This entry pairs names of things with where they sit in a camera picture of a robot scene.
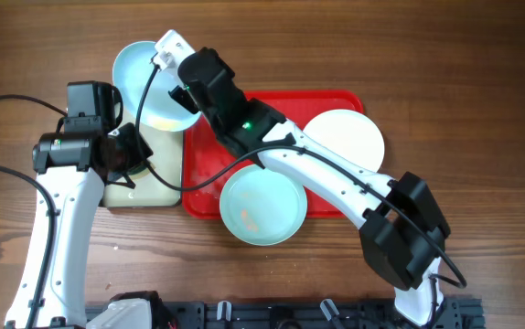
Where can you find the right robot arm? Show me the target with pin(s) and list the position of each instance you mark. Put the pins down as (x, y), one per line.
(401, 227)

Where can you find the white plate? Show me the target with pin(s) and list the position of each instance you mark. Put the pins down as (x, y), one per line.
(351, 135)

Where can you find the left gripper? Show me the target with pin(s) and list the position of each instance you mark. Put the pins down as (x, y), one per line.
(142, 150)

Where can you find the mint green plate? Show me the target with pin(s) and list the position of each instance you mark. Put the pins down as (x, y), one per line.
(261, 207)

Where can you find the red plastic tray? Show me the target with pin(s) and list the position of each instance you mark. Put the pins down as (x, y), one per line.
(204, 156)

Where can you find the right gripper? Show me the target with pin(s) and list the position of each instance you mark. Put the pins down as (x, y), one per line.
(182, 98)

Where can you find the light blue plate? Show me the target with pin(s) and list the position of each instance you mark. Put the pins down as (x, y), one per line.
(131, 71)

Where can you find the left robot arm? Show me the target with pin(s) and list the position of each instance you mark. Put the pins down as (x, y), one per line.
(92, 149)

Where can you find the green yellow sponge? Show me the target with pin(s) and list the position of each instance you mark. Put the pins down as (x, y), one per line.
(140, 171)

